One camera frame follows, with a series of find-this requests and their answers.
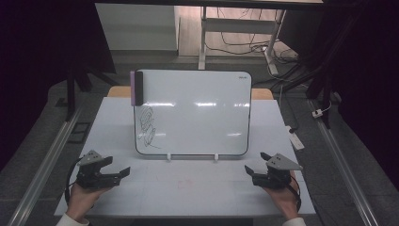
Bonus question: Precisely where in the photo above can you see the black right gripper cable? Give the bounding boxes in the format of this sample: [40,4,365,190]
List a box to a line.
[285,175,303,212]

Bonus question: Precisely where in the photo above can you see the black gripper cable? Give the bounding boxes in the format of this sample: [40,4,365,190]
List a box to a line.
[63,157,83,206]
[285,175,303,212]

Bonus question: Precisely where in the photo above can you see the black floor plate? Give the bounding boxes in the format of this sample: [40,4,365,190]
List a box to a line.
[67,121,92,145]

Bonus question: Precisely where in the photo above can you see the aluminium rail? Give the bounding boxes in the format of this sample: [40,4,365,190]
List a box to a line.
[7,105,85,226]
[308,99,380,226]

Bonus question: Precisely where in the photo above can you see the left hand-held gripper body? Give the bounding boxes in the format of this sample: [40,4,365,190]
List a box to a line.
[75,150,122,191]

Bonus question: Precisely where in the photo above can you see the white desk frame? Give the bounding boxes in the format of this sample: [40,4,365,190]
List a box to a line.
[198,6,287,76]

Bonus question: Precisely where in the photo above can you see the black metal stand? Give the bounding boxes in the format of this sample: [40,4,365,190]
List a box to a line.
[272,18,359,130]
[56,59,121,122]

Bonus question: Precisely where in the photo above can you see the person's right hand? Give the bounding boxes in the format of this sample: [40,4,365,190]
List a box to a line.
[263,170,301,221]

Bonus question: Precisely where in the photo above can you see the person's left hand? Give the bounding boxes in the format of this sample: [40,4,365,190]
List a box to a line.
[65,181,111,222]

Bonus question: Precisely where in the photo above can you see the black floor cables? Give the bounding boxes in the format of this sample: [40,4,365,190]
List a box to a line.
[205,7,300,65]

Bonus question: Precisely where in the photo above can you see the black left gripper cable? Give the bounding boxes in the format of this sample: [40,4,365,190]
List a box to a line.
[63,157,83,206]

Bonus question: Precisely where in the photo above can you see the white cabinet panel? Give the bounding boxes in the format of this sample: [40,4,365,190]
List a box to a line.
[95,3,181,52]

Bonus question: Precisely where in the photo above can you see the white table mat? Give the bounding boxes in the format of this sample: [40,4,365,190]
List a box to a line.
[54,96,316,218]

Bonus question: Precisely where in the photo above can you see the purple and black whiteboard eraser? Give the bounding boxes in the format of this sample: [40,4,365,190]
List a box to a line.
[130,71,145,107]

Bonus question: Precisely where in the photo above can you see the white whiteboard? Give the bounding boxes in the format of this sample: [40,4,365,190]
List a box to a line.
[133,69,253,157]

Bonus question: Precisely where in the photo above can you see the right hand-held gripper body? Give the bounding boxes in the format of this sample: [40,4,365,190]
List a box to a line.
[251,153,304,190]

